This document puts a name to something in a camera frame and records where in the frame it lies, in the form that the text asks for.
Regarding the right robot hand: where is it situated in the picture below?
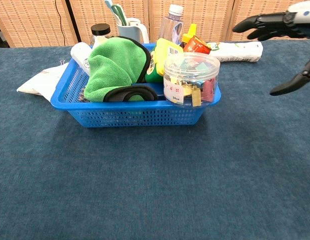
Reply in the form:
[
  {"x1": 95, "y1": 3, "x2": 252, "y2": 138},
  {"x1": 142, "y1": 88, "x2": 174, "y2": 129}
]
[{"x1": 232, "y1": 2, "x2": 310, "y2": 97}]

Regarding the clear tub of binder clips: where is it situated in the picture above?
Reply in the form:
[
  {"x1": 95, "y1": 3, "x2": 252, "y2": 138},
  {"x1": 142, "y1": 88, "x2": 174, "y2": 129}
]
[{"x1": 163, "y1": 51, "x2": 221, "y2": 108}]

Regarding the yellow green box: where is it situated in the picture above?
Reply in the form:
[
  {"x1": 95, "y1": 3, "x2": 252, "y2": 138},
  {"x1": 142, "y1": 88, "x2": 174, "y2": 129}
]
[{"x1": 144, "y1": 37, "x2": 185, "y2": 84}]

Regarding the white plastic bag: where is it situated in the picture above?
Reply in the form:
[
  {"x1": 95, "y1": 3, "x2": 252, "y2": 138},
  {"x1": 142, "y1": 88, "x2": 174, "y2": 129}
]
[{"x1": 16, "y1": 62, "x2": 70, "y2": 103}]

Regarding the white rolled package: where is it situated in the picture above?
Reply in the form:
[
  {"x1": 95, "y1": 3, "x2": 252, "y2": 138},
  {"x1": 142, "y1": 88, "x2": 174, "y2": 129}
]
[{"x1": 207, "y1": 41, "x2": 264, "y2": 63}]

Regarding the woven bamboo folding screen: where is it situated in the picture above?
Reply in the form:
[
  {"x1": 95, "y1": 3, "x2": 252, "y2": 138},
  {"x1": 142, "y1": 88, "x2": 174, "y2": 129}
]
[{"x1": 0, "y1": 0, "x2": 310, "y2": 48}]

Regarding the orange red soda can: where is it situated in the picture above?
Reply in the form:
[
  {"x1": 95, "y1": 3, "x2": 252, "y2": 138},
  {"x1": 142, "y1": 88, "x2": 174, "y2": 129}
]
[{"x1": 182, "y1": 35, "x2": 212, "y2": 55}]

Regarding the clear plastic water bottle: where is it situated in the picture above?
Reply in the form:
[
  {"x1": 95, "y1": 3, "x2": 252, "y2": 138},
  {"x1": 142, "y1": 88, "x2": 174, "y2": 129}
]
[{"x1": 158, "y1": 4, "x2": 185, "y2": 46}]

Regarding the green white toothbrush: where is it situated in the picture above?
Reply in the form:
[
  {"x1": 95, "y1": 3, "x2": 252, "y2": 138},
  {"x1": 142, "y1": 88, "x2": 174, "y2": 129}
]
[{"x1": 111, "y1": 4, "x2": 128, "y2": 27}]

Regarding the teal toothbrush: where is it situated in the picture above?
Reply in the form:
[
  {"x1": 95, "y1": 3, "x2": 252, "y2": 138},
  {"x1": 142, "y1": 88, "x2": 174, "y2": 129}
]
[{"x1": 104, "y1": 0, "x2": 122, "y2": 26}]

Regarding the green cloth with black trim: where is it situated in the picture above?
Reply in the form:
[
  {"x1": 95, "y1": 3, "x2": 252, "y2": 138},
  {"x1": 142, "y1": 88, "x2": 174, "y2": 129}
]
[{"x1": 83, "y1": 36, "x2": 159, "y2": 103}]

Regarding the blue plastic perforated basket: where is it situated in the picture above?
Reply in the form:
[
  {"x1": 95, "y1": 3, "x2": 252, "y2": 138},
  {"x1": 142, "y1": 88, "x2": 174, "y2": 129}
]
[{"x1": 50, "y1": 42, "x2": 222, "y2": 129}]

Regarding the glass jar with black lid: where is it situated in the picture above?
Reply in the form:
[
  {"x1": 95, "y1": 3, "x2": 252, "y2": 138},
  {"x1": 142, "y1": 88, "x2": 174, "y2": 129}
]
[{"x1": 90, "y1": 23, "x2": 112, "y2": 46}]

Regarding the white tube in basket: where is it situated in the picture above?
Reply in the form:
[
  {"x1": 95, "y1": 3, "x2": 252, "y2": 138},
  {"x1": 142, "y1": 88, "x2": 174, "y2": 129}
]
[{"x1": 70, "y1": 41, "x2": 93, "y2": 76}]

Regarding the black tripod stand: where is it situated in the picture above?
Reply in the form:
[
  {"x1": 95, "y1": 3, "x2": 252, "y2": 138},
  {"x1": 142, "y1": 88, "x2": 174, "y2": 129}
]
[{"x1": 64, "y1": 0, "x2": 80, "y2": 44}]

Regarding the teal felt table cover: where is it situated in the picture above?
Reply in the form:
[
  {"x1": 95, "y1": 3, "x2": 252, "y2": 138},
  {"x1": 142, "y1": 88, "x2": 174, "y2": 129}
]
[{"x1": 0, "y1": 39, "x2": 310, "y2": 240}]

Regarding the thin black hanging cable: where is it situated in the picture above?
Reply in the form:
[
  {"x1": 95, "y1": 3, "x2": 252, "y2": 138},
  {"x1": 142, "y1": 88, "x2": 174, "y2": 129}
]
[{"x1": 55, "y1": 0, "x2": 66, "y2": 47}]

